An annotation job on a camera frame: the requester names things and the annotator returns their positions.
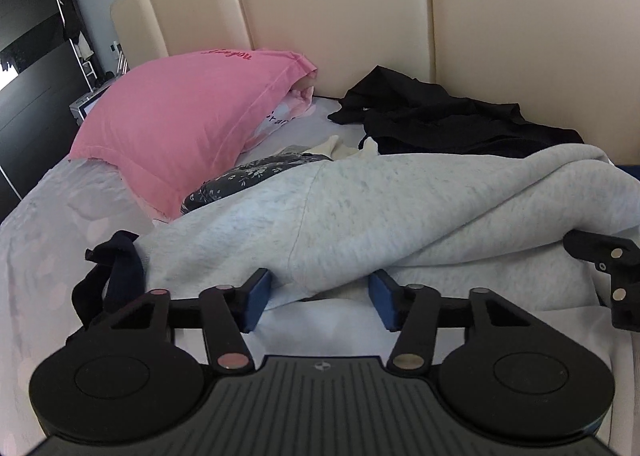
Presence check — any dark floral garment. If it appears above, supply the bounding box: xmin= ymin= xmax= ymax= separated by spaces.
xmin=180 ymin=148 xmax=330 ymax=215

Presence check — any bedside table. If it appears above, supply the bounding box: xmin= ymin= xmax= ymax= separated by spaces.
xmin=70 ymin=78 xmax=116 ymax=125

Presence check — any white garment pile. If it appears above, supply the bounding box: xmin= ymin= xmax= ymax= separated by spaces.
xmin=303 ymin=135 xmax=378 ymax=161

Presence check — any black garment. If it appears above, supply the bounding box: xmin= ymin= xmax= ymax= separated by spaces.
xmin=329 ymin=66 xmax=582 ymax=159

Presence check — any black wardrobe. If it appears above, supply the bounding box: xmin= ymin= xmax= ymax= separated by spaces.
xmin=1 ymin=0 xmax=88 ymax=217

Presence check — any cream padded headboard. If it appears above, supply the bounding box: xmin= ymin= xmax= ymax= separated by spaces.
xmin=111 ymin=0 xmax=639 ymax=165

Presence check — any light grey sweatshirt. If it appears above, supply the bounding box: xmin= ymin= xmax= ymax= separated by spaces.
xmin=136 ymin=145 xmax=639 ymax=311

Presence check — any pink pillow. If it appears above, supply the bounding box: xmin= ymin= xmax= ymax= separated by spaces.
xmin=70 ymin=49 xmax=317 ymax=220

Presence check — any polka dot bed cover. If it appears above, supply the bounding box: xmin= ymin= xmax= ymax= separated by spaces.
xmin=1 ymin=124 xmax=639 ymax=455

